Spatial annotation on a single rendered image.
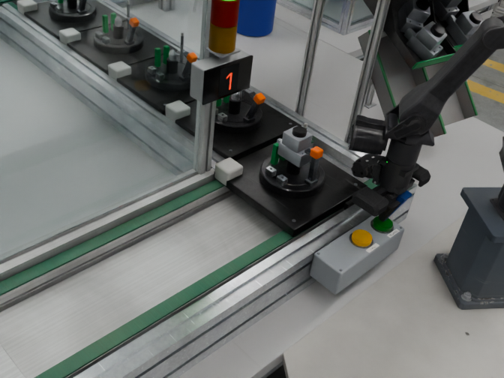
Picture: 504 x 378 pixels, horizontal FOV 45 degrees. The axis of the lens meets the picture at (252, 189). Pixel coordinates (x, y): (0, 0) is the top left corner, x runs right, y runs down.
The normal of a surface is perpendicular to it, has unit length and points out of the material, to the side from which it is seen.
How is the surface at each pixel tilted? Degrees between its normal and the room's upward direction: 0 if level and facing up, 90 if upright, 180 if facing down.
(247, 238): 0
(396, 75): 45
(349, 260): 0
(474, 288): 90
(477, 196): 0
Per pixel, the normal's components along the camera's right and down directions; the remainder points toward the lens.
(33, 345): 0.11, -0.78
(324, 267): -0.72, 0.36
